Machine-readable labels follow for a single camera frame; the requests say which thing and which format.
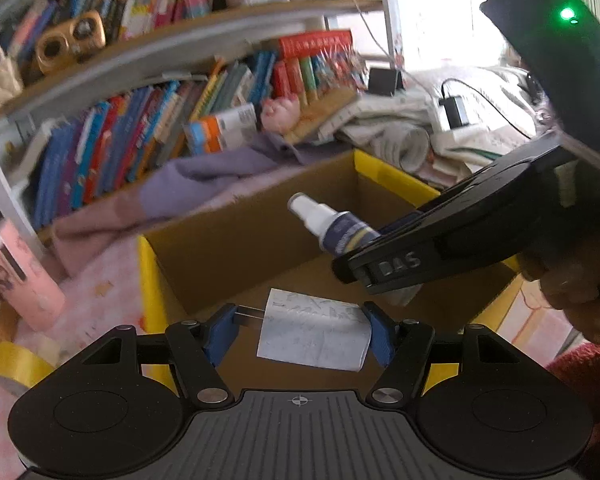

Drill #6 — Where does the leaning row of colourful books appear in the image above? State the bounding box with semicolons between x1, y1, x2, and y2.
30;55;281;231

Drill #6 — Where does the red boxed book set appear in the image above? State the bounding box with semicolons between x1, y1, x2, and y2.
275;30;371;106

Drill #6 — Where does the orange white carton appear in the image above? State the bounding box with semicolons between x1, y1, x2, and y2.
185;102;258;156

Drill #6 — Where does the yellow cardboard box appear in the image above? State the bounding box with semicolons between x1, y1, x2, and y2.
137;149;553;396

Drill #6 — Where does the pink pig plush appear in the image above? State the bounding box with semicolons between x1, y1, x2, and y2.
260;95;301;133

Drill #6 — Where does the gold retro radio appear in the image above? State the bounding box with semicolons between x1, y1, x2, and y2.
34;10;106;73

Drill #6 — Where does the mauve pink cloth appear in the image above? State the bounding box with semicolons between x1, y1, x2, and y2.
50;180;241;276

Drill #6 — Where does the pink cartoon cylinder container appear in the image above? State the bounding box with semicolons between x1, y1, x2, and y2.
0;220;67;332

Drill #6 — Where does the black power adapter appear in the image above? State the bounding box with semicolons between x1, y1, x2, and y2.
439;95;471;128

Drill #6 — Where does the white blue spray bottle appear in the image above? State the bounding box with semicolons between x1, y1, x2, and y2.
287;192;381;256

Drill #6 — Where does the person's right hand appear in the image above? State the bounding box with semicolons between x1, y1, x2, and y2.
540;265;600;350

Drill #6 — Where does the white bookshelf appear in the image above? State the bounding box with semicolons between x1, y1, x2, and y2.
0;0;406;261

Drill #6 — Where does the yellow tape roll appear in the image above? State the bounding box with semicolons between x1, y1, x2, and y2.
0;341;56;391

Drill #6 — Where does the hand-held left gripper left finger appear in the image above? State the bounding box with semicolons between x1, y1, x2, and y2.
55;304;238;407

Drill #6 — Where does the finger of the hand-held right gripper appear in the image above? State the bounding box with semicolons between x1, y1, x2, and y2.
379;184;482;242
332;232;442;296

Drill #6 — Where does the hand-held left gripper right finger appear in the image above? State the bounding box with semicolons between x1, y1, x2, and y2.
362;301;543;406

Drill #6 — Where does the pink checkered printed tablecloth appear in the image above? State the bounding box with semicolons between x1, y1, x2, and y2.
0;232;588;461

